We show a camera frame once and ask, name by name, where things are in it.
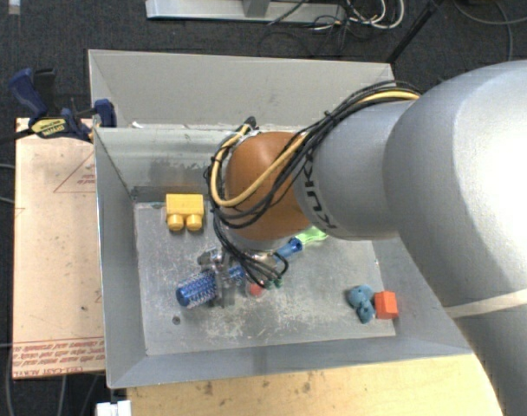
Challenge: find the blue toy animal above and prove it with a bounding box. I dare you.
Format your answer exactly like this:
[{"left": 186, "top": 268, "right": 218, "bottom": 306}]
[{"left": 344, "top": 283, "right": 375, "bottom": 323}]

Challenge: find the orange block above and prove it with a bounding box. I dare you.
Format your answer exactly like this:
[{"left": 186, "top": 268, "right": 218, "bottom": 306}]
[{"left": 373, "top": 290, "right": 400, "bottom": 321}]

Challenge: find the yellow toy building block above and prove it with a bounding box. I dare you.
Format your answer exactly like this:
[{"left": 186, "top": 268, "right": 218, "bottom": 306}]
[{"left": 165, "top": 193, "right": 205, "bottom": 233}]

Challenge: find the brown cardboard board red print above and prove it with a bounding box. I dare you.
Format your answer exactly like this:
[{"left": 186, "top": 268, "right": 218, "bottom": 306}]
[{"left": 11, "top": 117, "right": 107, "bottom": 380}]

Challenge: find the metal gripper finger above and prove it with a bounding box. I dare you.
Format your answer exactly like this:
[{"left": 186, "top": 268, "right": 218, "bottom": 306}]
[
  {"left": 197, "top": 250, "right": 224, "bottom": 276},
  {"left": 210, "top": 275, "right": 237, "bottom": 310}
]

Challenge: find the blue spiky roller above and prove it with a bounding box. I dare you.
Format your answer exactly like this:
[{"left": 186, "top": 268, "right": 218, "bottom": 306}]
[{"left": 175, "top": 264, "right": 248, "bottom": 311}]

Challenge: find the green bottle with blue cap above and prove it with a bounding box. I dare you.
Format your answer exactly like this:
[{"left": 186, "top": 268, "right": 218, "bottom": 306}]
[{"left": 276, "top": 226, "right": 329, "bottom": 260}]

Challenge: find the grey metal bin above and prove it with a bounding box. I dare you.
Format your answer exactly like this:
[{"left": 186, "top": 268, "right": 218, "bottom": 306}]
[{"left": 88, "top": 49, "right": 473, "bottom": 390}]

